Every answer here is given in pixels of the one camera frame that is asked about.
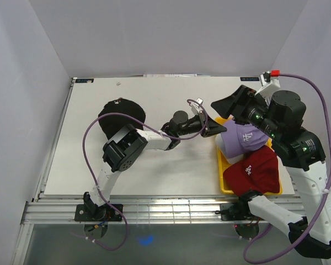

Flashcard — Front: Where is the aluminium frame rail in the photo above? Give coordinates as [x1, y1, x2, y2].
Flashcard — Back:
[22, 197, 320, 225]

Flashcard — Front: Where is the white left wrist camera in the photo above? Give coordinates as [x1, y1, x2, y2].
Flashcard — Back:
[188, 98, 204, 115]

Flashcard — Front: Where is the white baseball cap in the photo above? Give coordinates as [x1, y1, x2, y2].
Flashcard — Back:
[215, 134, 244, 165]

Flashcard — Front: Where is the black NY baseball cap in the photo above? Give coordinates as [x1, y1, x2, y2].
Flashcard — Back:
[98, 98, 146, 139]

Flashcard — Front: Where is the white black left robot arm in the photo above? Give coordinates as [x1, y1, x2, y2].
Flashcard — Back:
[82, 110, 227, 221]

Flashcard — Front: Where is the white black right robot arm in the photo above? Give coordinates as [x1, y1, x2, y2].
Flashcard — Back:
[211, 85, 331, 259]

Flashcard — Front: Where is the paper strip at wall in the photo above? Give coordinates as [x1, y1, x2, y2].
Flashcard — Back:
[143, 73, 197, 78]

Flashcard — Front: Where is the dark label sticker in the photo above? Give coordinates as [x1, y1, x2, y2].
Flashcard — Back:
[240, 77, 260, 82]
[75, 78, 94, 83]

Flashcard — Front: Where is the yellow plastic tray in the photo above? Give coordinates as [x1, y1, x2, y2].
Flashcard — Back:
[215, 117, 282, 195]

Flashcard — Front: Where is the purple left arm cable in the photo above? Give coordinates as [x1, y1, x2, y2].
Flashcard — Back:
[82, 98, 209, 251]

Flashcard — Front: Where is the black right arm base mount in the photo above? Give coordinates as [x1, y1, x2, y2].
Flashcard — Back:
[218, 203, 260, 221]

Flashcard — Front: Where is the lavender LA baseball cap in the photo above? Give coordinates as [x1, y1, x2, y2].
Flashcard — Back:
[220, 119, 269, 158]

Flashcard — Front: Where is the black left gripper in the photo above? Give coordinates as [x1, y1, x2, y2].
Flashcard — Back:
[178, 110, 226, 138]

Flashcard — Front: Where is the red LA baseball cap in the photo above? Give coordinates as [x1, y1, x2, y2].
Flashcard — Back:
[223, 145, 280, 196]

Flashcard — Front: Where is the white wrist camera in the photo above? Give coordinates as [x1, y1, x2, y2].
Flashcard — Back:
[188, 98, 204, 115]
[255, 70, 280, 98]

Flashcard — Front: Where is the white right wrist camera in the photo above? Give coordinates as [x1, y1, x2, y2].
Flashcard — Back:
[255, 70, 280, 98]

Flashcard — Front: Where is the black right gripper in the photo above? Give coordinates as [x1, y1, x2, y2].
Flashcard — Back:
[210, 84, 280, 139]

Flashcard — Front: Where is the dark label sticker right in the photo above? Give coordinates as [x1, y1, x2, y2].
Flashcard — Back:
[240, 77, 260, 82]

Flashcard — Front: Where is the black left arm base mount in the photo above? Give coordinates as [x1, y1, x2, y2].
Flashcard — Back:
[74, 204, 122, 222]

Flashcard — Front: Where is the dark label sticker left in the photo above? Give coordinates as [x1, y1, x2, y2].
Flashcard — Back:
[75, 78, 94, 83]

